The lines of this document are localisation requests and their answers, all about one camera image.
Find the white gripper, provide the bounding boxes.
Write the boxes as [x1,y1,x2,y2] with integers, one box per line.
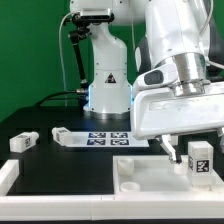
[130,63,224,164]

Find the white square tabletop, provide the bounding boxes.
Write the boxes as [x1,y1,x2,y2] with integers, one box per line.
[113,155,224,193]

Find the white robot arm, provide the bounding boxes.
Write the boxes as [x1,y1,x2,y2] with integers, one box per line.
[70,0,224,163]

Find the white sheet with fiducial tags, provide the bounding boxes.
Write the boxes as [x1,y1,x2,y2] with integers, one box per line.
[66,132,149,148]

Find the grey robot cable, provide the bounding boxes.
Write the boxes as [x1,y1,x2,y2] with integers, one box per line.
[199,0,224,69]

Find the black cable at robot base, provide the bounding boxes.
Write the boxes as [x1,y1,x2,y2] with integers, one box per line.
[33,88,90,108]

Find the grey camera cable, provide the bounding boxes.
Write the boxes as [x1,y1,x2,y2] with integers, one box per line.
[58,13,74,107]

